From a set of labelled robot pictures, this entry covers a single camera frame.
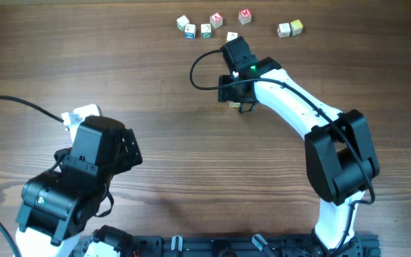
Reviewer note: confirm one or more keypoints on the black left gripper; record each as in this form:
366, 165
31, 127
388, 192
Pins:
123, 162

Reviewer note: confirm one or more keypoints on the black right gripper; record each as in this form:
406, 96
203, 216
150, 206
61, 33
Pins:
225, 95

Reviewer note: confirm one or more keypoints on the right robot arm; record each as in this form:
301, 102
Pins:
340, 156

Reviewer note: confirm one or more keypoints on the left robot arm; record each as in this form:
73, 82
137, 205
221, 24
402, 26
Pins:
57, 204

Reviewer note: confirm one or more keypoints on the red edged wooden block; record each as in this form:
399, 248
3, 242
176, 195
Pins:
231, 36

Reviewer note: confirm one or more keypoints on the green N wooden block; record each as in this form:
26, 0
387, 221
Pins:
206, 31

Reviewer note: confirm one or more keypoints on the red Y wooden block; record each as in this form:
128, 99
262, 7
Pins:
284, 30

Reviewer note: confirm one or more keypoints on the red M wooden block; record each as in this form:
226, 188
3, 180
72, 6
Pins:
244, 16

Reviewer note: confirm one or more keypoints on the red A wooden block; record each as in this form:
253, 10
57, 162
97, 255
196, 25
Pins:
216, 20

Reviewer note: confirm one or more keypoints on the blue letter wooden block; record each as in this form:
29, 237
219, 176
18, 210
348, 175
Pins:
190, 31

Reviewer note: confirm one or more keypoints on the yellow top wooden block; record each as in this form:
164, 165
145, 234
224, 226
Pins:
296, 27

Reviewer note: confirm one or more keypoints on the green letter wooden block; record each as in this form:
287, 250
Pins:
182, 22

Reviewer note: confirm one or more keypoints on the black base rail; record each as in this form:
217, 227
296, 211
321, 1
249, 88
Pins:
285, 246

